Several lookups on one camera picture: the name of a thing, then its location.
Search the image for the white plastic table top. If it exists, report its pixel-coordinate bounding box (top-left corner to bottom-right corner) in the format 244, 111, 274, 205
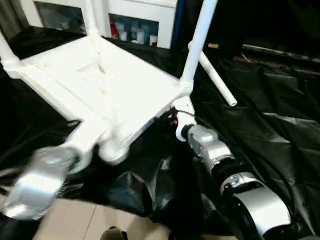
2, 34, 194, 167

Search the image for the black plastic mat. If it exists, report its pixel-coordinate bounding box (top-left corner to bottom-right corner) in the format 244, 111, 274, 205
0, 27, 320, 240

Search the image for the white glass-door cabinet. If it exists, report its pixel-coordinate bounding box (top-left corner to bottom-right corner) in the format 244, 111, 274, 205
20, 0, 179, 50

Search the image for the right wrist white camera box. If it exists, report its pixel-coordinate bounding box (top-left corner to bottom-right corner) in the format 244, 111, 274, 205
171, 95, 197, 143

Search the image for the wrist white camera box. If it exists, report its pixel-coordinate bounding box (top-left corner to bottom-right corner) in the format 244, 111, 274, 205
65, 119, 109, 173
171, 95, 197, 143

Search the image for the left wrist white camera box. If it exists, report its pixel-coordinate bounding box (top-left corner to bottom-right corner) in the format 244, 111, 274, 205
65, 119, 109, 173

